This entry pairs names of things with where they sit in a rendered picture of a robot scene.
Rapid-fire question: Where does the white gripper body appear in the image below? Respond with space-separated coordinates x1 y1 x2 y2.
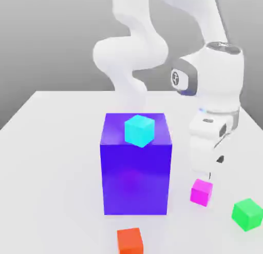
190 133 226 175

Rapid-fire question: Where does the small cyan cube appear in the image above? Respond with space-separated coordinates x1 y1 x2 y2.
124 114 155 148

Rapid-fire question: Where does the small green cube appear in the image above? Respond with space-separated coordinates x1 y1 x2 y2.
231 198 263 232

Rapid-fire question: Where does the large blue box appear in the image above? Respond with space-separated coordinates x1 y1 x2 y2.
100 112 173 216

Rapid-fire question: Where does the small magenta cube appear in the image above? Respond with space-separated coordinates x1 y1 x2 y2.
190 178 214 207

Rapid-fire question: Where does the small orange cube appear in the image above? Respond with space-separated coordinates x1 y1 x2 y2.
117 227 144 254

